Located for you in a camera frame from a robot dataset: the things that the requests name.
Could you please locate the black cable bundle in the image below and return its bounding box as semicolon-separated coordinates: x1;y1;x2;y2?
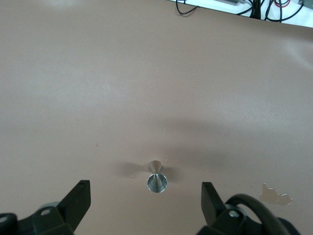
175;0;306;24

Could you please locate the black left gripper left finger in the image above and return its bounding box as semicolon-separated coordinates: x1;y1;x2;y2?
31;180;92;235

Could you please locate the steel double jigger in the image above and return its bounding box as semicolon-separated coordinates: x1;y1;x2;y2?
146;160;169;194

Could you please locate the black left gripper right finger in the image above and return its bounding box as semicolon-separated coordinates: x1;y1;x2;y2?
200;182;247;235

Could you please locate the small liquid puddle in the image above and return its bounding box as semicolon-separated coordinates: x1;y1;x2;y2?
258;182;293;207

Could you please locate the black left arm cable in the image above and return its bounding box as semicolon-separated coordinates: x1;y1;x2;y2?
224;193;295;235

